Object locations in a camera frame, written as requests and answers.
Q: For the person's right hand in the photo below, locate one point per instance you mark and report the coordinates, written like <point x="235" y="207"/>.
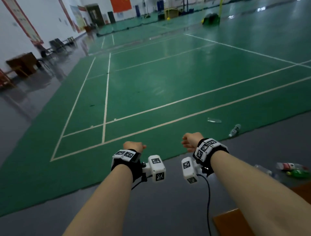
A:
<point x="192" y="141"/>

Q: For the dark doorway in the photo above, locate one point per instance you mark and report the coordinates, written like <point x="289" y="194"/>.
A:
<point x="95" y="14"/>

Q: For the small clear plastic bottle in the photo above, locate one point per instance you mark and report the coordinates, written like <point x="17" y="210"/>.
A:
<point x="234" y="130"/>

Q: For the dark chair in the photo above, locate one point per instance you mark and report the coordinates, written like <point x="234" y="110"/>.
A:
<point x="57" y="45"/>

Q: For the clear unlabelled plastic bottle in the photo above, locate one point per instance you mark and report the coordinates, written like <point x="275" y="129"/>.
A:
<point x="214" y="120"/>

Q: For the brown wooden desk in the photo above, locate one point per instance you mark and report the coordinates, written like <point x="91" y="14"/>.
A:
<point x="23" y="63"/>

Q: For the green yellow-capped plastic bottle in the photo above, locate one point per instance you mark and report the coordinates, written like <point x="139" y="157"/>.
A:
<point x="300" y="174"/>

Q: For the person's left hand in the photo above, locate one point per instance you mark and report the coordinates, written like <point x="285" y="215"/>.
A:
<point x="133" y="146"/>

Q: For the red-capped red-label plastic bottle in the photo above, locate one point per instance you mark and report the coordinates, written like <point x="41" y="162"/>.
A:
<point x="289" y="166"/>

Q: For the brown wooden table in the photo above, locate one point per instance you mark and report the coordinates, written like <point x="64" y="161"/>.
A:
<point x="230" y="223"/>

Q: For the person's right forearm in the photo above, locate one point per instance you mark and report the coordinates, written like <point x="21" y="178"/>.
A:
<point x="262" y="194"/>

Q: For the yellow goal frame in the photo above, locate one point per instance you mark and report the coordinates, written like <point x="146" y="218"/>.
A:
<point x="171" y="13"/>

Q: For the yellow pole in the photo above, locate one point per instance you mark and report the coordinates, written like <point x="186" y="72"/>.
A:
<point x="220" y="7"/>

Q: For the orange wall flag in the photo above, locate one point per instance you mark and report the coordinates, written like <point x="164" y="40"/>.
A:
<point x="121" y="5"/>

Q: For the person's left forearm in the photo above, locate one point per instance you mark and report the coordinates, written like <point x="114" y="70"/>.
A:
<point x="102" y="206"/>

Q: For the red wall banner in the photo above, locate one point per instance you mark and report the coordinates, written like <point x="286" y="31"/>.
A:
<point x="70" y="19"/>
<point x="23" y="22"/>

